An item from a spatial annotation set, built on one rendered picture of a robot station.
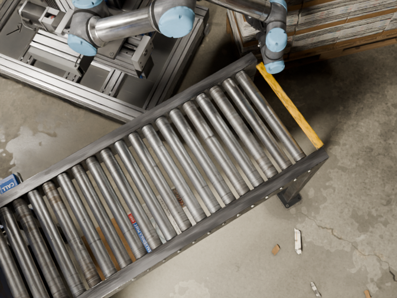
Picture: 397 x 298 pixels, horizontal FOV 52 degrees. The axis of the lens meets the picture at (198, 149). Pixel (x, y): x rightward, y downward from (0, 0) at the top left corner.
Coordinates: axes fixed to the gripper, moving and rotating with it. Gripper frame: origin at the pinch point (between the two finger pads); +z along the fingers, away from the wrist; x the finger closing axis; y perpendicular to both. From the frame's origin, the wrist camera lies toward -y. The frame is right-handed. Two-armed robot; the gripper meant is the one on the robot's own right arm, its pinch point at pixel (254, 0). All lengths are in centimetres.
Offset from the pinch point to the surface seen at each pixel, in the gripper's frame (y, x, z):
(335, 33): -57, -53, 10
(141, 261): -5, 65, -96
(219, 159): -6, 29, -64
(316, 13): -30.8, -36.0, 8.3
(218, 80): -5.4, 22.3, -31.0
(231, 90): -5.6, 18.0, -36.3
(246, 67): -6.1, 9.6, -27.2
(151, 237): -5, 60, -89
